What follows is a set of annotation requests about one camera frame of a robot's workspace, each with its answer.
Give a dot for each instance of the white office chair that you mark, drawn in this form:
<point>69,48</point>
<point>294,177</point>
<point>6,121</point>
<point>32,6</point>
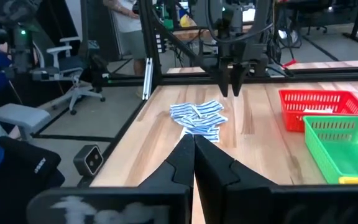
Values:
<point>70,67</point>

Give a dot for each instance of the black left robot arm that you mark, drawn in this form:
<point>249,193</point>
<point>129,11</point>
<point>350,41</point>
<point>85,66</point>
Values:
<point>259,18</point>

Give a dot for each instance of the blue-grey chair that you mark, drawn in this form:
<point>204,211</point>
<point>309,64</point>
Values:
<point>20,118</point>

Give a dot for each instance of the red object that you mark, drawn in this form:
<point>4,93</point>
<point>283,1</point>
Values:
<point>291,63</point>

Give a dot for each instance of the wooden workbench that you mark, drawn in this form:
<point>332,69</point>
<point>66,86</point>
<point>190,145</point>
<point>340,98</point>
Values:
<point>191,32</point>

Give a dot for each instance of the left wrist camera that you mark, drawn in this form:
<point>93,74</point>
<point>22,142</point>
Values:
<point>233,21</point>

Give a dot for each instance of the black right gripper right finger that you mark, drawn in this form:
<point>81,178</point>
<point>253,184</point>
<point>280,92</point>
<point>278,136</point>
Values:
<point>259,205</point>

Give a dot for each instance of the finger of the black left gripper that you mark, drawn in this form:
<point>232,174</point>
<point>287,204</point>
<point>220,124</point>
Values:
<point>224,82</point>
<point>238,81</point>

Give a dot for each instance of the green plastic slotted basket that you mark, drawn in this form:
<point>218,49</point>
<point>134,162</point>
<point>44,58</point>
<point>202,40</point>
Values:
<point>346,161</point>

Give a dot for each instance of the yellow bag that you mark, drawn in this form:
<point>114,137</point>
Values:
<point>186,21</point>

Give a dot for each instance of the red plastic slotted basket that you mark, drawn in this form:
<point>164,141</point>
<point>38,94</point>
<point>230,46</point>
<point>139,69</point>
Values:
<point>291,121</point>

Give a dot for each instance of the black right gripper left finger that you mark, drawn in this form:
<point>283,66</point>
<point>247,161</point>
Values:
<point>166,205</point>

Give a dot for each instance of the small black silver camera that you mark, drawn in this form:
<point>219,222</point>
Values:
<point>89,160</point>

